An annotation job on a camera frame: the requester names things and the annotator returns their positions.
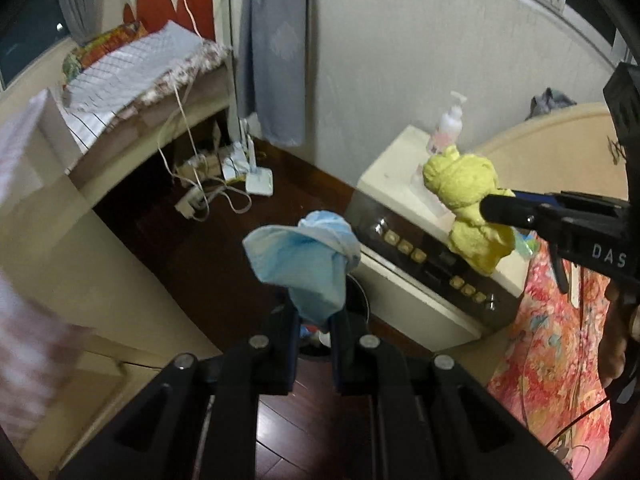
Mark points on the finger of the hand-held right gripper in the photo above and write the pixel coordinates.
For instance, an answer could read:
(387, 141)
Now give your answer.
(515, 212)
(545, 198)

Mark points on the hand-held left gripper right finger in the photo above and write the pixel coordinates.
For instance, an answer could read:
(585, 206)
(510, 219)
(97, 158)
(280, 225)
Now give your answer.
(345, 355)

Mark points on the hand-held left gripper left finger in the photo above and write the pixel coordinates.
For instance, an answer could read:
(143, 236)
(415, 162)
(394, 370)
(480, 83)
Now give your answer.
(282, 355)

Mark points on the black round trash bin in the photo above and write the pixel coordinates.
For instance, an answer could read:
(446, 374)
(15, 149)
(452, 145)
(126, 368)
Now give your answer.
(360, 305)

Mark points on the yellow cloth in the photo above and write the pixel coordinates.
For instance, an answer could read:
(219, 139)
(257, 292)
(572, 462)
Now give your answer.
(465, 180)

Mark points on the blue face mask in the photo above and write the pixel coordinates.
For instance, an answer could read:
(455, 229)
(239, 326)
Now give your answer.
(305, 260)

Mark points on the person's right hand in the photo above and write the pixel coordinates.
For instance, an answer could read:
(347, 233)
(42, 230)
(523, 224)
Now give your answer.
(614, 340)

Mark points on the beige round headboard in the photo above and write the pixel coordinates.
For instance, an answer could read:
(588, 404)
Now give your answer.
(555, 145)

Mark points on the grey cloth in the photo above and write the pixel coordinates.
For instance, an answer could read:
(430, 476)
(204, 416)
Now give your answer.
(550, 102)

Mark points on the white pump bottle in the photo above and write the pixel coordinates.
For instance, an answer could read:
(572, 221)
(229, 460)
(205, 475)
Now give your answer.
(445, 132)

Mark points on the floral pink cloth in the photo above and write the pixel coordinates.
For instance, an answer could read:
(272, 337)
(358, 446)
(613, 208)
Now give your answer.
(545, 340)

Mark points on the white washing machine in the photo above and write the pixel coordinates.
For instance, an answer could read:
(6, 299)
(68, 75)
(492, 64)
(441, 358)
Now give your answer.
(400, 195)

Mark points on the cream bed base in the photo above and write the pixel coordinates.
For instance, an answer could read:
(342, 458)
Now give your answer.
(125, 280)

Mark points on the white flat router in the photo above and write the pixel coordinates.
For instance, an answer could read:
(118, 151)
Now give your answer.
(260, 181)

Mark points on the white power strip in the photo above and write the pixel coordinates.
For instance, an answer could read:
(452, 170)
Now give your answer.
(192, 202)

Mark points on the striped white sheet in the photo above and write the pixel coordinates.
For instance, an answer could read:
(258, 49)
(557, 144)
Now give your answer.
(30, 270)

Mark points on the blue curtain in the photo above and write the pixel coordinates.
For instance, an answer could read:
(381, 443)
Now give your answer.
(275, 50)

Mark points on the white checked quilt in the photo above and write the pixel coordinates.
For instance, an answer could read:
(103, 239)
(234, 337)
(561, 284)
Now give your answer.
(145, 70)

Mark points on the floral pillow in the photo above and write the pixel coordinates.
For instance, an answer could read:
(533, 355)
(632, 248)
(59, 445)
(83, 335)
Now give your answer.
(100, 50)

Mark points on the bed with red headboard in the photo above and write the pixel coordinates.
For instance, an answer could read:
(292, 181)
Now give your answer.
(165, 0)

